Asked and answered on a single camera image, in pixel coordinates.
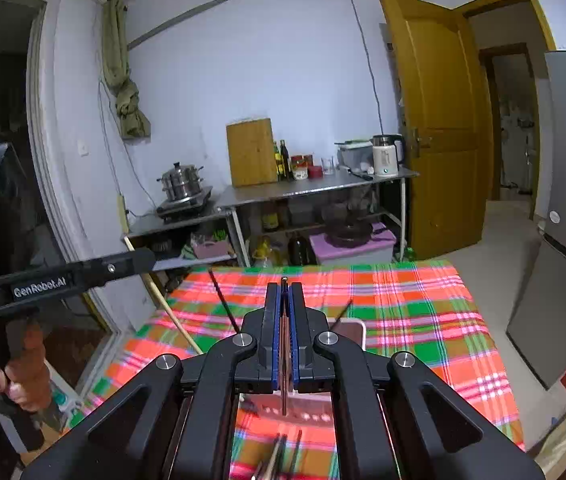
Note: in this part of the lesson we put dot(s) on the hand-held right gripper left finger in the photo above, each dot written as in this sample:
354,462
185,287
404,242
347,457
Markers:
277,340

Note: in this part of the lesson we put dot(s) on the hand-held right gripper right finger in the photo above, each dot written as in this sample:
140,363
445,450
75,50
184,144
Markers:
295,340

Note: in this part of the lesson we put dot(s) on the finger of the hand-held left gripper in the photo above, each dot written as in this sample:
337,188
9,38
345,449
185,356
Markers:
123,265

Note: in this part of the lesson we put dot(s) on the brown chopstick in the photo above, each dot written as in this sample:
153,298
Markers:
284,405

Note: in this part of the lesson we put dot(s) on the light wooden chopstick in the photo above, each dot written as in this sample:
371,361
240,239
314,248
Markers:
173,310

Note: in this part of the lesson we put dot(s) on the black chopstick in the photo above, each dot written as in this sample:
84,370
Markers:
344,312
295,452
269,457

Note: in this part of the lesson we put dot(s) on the person's left hand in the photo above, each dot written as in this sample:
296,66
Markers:
23,375

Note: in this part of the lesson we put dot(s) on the chopsticks left bundle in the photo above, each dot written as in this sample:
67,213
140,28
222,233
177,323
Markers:
225,305

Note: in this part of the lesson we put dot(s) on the low steel stand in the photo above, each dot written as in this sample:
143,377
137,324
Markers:
178,227

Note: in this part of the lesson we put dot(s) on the black induction cooker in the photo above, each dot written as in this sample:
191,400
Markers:
185,207

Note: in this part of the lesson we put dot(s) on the pink plastic basket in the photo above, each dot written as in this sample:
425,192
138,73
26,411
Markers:
210,249

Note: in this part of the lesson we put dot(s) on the dark glass bottle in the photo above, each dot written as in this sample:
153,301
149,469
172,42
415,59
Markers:
297,250

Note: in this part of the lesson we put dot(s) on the steel steamer pot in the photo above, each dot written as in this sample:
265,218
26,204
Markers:
182,182

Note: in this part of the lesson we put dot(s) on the pink storage box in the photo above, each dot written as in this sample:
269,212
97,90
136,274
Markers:
353,252

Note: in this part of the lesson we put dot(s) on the yellow oil bottle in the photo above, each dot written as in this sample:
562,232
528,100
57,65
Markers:
269,222

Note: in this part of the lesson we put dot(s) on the plaid tablecloth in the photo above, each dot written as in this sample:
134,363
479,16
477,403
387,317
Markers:
413,320

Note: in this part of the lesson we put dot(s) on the black wok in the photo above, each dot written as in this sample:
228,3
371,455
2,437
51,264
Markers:
350,225

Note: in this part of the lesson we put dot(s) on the steel kitchen table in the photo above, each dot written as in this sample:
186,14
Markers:
313,187

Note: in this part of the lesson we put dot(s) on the small red jar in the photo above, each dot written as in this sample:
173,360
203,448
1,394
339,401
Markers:
316,172

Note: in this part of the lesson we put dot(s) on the wooden cutting board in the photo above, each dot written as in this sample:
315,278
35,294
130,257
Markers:
252,152

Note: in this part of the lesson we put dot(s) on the red lid jar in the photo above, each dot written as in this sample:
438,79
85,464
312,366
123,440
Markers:
300,167

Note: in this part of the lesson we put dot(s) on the clear drinking glass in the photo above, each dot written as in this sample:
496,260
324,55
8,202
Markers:
328,166

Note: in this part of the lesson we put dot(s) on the yellow label bottle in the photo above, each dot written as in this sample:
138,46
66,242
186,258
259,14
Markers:
277,162

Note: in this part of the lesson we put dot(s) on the dark oil bottle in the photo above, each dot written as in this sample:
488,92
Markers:
284,162

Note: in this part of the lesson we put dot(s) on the green knotted curtain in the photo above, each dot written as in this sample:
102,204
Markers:
123,85

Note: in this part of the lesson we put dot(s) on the clear storage box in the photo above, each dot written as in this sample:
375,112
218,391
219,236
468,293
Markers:
355,157

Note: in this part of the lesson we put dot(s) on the white electric kettle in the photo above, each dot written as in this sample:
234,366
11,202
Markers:
385,157

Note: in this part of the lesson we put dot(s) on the yellow wooden door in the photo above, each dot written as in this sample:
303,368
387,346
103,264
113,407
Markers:
438,125

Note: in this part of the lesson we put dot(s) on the grey refrigerator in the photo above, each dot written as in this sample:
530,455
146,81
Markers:
563,210

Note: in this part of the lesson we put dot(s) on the white wall socket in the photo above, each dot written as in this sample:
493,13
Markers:
84,146

